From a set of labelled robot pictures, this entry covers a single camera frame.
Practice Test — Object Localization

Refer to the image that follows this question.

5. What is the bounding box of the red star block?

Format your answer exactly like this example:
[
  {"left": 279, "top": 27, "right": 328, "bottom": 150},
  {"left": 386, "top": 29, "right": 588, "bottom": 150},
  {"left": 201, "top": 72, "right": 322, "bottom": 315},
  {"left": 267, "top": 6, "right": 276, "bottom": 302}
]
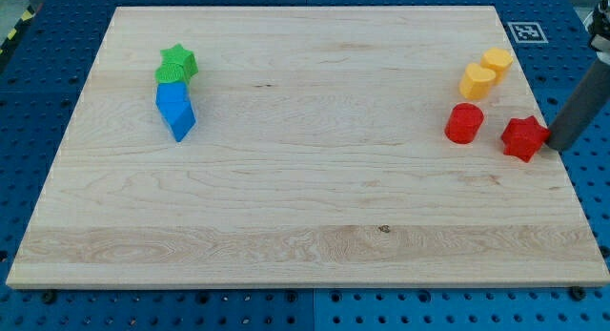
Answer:
[{"left": 500, "top": 115, "right": 551, "bottom": 162}]

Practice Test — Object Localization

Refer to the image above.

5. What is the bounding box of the robot arm end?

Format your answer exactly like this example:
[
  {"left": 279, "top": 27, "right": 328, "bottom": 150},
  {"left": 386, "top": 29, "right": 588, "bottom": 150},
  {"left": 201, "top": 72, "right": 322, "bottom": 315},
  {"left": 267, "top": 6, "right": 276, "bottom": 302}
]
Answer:
[{"left": 585, "top": 0, "right": 609, "bottom": 64}]

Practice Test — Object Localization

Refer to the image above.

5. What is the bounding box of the green star block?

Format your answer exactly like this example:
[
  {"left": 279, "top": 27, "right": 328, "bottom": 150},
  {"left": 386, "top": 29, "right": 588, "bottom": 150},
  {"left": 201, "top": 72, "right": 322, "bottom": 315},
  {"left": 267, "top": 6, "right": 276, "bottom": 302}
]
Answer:
[{"left": 160, "top": 43, "right": 198, "bottom": 79}]

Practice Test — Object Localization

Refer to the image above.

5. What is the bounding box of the light wooden board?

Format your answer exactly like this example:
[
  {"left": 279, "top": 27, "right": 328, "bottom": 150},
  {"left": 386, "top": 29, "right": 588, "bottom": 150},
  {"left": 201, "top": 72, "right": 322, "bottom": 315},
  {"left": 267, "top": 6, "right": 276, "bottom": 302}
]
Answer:
[{"left": 7, "top": 6, "right": 609, "bottom": 289}]

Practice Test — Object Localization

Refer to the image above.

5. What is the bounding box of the blue triangular block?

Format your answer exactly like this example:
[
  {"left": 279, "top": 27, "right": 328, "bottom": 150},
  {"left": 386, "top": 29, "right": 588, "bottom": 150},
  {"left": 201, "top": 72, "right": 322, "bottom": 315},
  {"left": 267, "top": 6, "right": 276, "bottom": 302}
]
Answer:
[{"left": 157, "top": 101, "right": 195, "bottom": 142}]

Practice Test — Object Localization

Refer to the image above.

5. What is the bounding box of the blue cube block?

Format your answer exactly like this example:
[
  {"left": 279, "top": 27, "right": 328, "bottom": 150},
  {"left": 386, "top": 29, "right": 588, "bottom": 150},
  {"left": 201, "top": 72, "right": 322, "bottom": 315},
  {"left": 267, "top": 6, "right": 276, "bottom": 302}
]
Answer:
[{"left": 155, "top": 81, "right": 191, "bottom": 105}]

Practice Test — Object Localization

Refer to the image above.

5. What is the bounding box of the green cylinder block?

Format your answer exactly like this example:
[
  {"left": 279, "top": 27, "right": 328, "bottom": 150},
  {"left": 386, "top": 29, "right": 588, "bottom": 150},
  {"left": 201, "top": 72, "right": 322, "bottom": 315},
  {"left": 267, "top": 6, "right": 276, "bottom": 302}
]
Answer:
[{"left": 154, "top": 63, "right": 190, "bottom": 84}]

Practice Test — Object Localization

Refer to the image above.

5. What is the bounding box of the red cylinder block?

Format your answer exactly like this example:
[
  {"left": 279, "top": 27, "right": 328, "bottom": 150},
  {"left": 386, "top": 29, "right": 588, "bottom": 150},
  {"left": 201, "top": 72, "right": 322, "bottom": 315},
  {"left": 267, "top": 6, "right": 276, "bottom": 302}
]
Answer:
[{"left": 444, "top": 102, "right": 484, "bottom": 144}]

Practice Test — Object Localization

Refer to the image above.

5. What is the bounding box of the yellow heart block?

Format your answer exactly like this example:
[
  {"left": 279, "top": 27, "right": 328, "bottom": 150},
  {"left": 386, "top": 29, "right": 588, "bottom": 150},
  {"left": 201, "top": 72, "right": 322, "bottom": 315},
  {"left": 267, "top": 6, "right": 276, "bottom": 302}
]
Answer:
[{"left": 458, "top": 63, "right": 497, "bottom": 100}]

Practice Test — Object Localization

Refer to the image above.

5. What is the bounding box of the yellow hexagon block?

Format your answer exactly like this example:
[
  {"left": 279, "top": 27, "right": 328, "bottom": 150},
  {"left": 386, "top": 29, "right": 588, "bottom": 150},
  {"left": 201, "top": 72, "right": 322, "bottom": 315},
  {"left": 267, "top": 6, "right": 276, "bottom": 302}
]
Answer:
[{"left": 480, "top": 47, "right": 514, "bottom": 85}]

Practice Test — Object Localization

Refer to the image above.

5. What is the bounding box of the white fiducial marker tag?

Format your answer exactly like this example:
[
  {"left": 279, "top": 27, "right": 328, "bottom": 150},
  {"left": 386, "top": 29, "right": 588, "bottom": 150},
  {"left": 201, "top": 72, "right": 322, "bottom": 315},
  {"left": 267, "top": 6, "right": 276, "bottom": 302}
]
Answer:
[{"left": 507, "top": 21, "right": 548, "bottom": 44}]

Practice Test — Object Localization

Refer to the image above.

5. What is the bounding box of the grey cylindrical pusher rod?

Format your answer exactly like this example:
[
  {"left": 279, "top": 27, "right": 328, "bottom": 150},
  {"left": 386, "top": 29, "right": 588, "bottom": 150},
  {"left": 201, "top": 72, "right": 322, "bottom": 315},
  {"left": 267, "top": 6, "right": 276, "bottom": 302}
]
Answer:
[{"left": 546, "top": 59, "right": 609, "bottom": 152}]

